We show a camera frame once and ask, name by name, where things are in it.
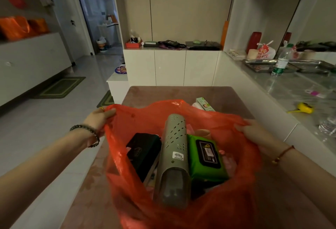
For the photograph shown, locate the large orange bag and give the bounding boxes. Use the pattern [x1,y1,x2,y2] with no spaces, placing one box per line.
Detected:
[0,16,31,41]

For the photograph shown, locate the person's left hand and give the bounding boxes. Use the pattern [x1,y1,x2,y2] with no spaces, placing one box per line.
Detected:
[83,108,117,138]

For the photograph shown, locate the stack of papers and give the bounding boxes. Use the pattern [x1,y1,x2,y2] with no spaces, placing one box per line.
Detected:
[226,49,248,61]

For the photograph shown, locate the small orange bag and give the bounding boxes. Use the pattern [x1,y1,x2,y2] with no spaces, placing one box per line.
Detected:
[28,18,50,35]

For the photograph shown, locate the person's right hand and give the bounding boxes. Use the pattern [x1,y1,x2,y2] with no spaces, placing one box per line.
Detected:
[235,119,290,160]

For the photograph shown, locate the green and white carton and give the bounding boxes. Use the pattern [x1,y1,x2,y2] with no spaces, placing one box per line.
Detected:
[195,97,216,112]

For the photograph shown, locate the orange board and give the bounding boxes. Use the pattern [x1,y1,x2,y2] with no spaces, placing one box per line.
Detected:
[220,21,230,49]

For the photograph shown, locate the clear plastic container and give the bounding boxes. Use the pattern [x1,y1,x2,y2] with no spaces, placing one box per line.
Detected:
[318,113,336,138]

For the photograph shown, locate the glass door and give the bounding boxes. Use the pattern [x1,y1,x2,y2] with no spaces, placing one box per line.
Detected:
[72,0,124,55]

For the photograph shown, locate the flat black box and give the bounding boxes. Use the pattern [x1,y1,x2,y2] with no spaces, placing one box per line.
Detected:
[185,41,221,51]

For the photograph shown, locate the brown velvet table cover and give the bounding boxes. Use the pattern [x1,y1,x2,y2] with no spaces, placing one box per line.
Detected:
[60,86,336,229]

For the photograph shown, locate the black bead bracelet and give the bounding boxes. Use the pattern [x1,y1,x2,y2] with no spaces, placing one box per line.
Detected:
[69,124,100,148]

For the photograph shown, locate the yellow tape measure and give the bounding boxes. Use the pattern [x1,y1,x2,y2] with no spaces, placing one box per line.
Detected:
[287,102,314,114]

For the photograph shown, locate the white low step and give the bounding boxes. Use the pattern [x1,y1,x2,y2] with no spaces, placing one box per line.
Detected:
[106,71,130,105]

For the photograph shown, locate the clear plastic water bottle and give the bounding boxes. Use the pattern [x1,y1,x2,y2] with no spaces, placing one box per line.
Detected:
[271,43,294,77]

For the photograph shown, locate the white and red plastic bag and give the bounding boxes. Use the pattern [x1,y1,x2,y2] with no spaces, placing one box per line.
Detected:
[256,40,277,60]

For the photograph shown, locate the white bucket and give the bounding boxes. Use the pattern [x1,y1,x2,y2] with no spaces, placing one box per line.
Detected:
[96,37,107,52]

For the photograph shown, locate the red string bracelet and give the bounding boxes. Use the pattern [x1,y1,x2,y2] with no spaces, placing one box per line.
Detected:
[271,145,295,165]

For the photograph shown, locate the person's left forearm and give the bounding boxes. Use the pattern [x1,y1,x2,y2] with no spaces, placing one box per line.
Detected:
[0,128,91,229]

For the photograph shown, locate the pink labelled packet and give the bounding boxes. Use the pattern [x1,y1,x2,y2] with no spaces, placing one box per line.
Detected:
[304,86,330,99]

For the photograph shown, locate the black pouch with cables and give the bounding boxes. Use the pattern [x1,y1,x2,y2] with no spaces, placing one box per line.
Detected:
[157,40,187,51]

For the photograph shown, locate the wall mirror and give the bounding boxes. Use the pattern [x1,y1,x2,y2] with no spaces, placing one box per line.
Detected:
[285,0,336,65]

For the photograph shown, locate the white sideboard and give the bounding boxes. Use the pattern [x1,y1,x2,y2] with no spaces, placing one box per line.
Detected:
[0,32,73,107]

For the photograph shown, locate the small green door mat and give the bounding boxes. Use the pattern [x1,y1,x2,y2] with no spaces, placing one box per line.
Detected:
[96,90,115,108]

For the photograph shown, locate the person's right forearm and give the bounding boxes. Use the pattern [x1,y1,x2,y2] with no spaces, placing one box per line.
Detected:
[274,148,336,225]

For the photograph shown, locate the red cup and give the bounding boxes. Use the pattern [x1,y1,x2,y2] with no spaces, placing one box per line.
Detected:
[246,31,262,54]

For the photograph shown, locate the metal tray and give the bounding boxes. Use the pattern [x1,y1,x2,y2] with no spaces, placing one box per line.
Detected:
[244,59,298,74]

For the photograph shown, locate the large green door mat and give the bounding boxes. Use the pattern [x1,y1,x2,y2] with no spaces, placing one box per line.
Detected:
[34,76,86,99]

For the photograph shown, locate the green wet wipes pack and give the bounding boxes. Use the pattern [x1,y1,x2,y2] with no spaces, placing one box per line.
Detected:
[187,134,229,183]

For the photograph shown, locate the white base cabinet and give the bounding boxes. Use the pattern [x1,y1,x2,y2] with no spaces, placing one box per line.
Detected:
[123,49,221,88]

